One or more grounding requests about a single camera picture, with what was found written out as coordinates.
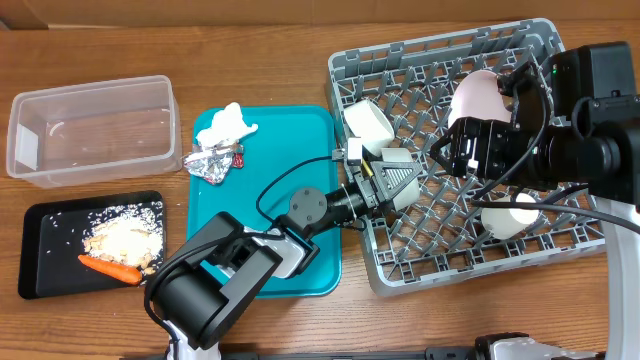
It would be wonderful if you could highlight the grey bowl with peanuts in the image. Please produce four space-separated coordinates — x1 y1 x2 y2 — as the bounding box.
381 148 420 211

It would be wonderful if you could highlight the white bowl with peanuts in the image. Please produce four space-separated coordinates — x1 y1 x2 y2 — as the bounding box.
344 99 395 157

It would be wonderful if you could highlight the white paper cup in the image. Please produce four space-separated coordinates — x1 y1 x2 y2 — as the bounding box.
481 208 539 240

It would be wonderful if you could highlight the white napkin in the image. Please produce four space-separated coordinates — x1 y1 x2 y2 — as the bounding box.
196 102 258 148

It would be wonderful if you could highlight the foil wrapper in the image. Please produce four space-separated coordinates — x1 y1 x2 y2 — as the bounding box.
183 143 244 185

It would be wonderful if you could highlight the orange carrot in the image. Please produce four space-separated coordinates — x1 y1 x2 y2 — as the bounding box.
78 255 143 285

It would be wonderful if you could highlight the yellow plastic spoon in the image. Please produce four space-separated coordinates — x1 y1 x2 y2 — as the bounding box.
362 160 374 177

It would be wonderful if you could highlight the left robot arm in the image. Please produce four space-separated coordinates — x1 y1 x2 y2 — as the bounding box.
144 161 422 359

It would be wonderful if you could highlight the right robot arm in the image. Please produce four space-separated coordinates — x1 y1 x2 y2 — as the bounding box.
429 42 639 359

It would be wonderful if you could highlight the grey dishwasher rack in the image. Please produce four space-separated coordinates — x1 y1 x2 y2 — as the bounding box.
327 18 605 296

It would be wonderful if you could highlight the black waste tray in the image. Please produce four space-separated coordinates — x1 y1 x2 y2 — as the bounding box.
18 191 166 300

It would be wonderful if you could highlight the teal plastic tray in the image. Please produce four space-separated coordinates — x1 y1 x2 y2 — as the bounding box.
187 105 342 299

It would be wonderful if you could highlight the rice and peanut pile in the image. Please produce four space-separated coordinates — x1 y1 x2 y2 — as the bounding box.
49 200 165 276

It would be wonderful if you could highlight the clear plastic bin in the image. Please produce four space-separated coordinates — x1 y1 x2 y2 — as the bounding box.
6 75 182 188

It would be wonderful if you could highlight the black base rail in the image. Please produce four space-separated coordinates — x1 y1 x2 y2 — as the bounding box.
119 331 606 360

